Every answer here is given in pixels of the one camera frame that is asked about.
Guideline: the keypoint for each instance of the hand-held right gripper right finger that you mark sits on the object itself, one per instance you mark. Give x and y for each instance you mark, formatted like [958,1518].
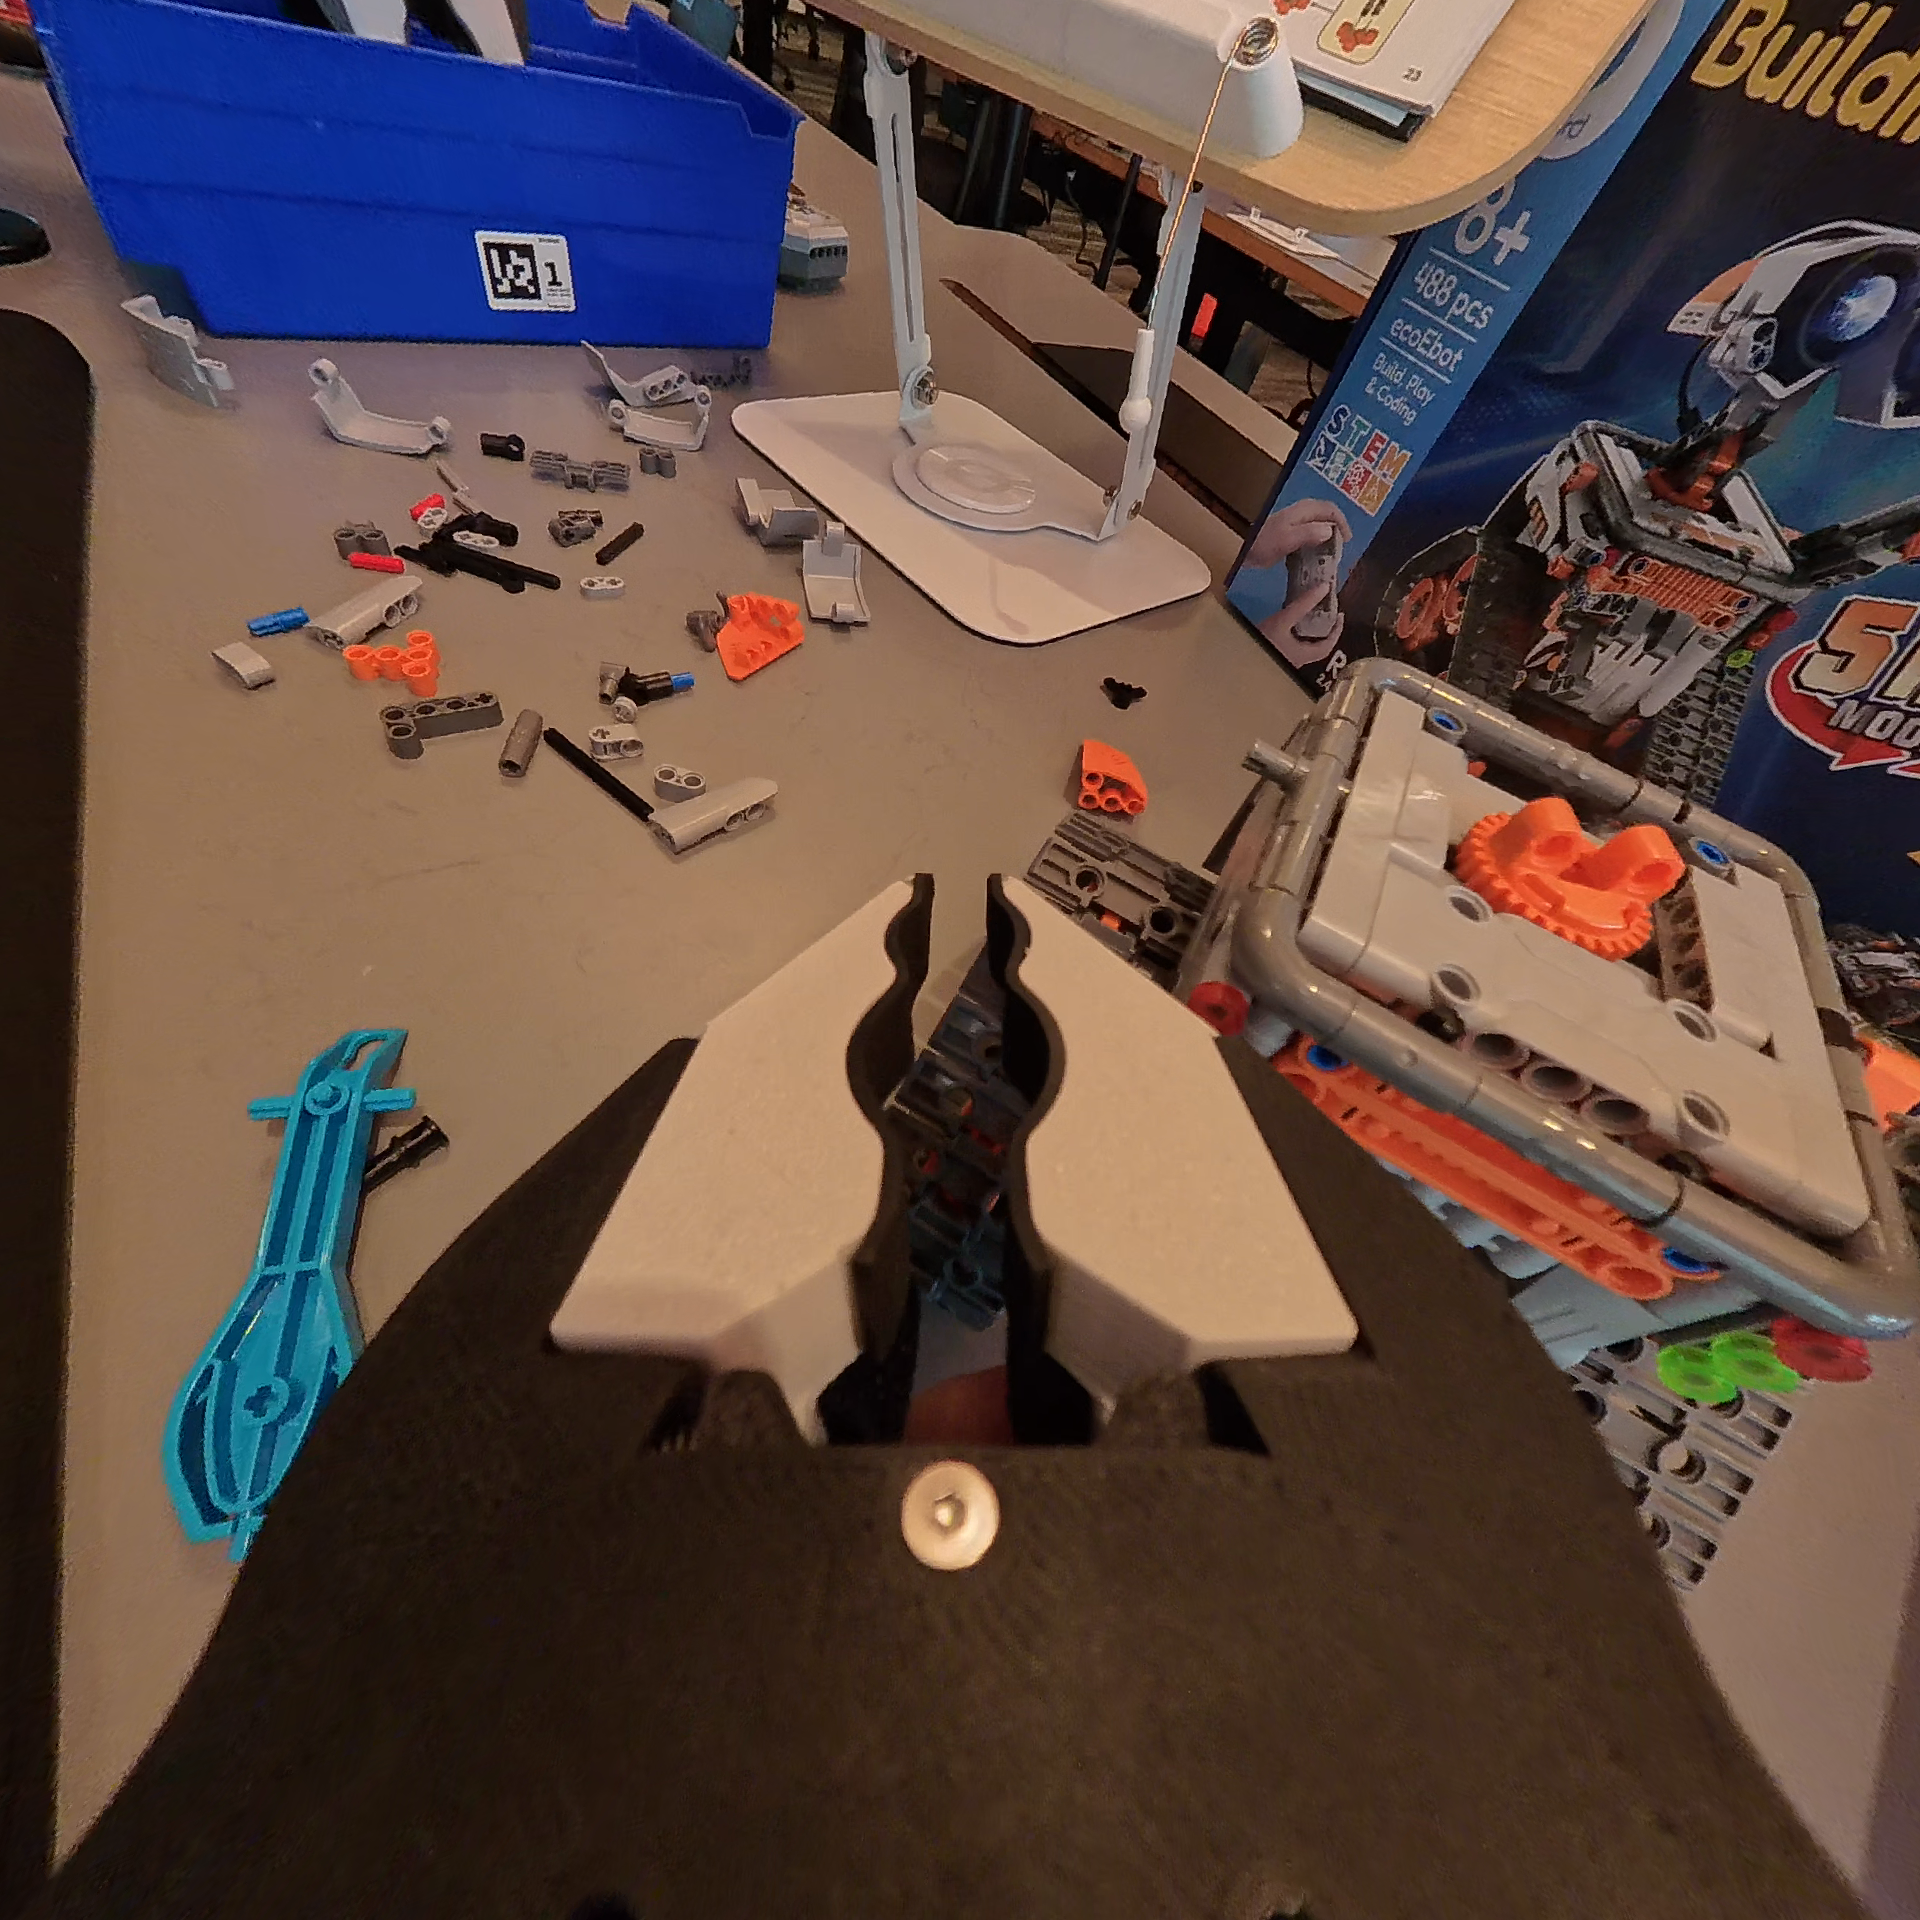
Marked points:
[1200,1203]

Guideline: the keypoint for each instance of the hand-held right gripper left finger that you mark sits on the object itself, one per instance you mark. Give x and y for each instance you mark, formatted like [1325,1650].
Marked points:
[706,1203]

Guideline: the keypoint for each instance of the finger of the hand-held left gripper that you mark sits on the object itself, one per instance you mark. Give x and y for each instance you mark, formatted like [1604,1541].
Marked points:
[487,23]
[366,18]

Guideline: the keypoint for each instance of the blue plastic parts bin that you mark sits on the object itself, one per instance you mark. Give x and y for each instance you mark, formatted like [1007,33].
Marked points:
[299,149]

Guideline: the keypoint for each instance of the grey orange toy arm assembly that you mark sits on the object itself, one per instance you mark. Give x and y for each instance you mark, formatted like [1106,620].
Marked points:
[958,1139]

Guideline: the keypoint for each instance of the grey orange tracked toy robot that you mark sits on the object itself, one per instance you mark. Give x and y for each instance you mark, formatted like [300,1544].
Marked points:
[1498,975]

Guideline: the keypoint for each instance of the light grey panel piece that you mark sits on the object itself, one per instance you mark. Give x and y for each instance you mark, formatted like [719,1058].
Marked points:
[718,814]
[364,608]

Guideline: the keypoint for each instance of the grey motor block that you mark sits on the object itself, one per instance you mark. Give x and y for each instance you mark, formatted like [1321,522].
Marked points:
[811,240]

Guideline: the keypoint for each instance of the black rounded pad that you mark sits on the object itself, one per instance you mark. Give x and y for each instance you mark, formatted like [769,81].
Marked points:
[16,236]

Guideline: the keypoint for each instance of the blue plastic brick separator tool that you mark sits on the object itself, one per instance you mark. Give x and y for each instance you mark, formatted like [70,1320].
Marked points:
[287,1276]

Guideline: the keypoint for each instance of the small orange wedge piece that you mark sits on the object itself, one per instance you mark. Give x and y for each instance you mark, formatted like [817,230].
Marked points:
[1110,776]

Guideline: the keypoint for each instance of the black long axle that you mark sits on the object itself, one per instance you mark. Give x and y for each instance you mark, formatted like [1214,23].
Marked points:
[595,774]

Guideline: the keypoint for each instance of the dark grey short beam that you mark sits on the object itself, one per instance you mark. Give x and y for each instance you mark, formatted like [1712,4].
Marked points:
[577,473]

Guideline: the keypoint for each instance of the thin grey pin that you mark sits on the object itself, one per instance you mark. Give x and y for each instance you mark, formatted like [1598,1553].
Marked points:
[452,481]

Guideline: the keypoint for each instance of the grey tube connector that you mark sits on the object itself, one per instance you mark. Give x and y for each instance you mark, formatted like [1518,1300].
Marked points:
[523,741]

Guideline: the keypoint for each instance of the black pin with blue tip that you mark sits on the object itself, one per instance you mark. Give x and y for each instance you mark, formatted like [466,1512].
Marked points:
[645,686]

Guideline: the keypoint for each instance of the black long connector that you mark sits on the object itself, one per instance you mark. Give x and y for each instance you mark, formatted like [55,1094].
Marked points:
[478,561]

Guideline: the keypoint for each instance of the dark grey bent beam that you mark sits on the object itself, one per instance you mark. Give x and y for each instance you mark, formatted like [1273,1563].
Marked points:
[438,719]

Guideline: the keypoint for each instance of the orange translucent piece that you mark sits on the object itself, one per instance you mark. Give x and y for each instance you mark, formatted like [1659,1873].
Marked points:
[758,635]

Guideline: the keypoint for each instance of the dark grey small connector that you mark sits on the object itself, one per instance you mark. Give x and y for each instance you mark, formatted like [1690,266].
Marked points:
[706,620]

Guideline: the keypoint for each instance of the small blue pin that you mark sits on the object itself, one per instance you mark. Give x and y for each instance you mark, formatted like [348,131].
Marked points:
[277,620]

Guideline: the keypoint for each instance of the light grey small brick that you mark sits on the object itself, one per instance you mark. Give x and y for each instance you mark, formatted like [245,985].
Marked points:
[244,665]

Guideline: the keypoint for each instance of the wooden book stand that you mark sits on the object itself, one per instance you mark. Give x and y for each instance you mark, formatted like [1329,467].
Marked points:
[974,542]

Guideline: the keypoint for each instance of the dark blue robot kit box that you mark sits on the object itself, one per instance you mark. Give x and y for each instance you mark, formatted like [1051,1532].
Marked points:
[1573,450]

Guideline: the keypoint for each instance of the open instruction booklet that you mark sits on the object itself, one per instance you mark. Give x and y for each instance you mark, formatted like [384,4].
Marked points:
[1380,46]

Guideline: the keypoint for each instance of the light grey bracket piece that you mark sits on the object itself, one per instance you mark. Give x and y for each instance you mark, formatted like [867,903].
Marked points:
[773,510]
[836,575]

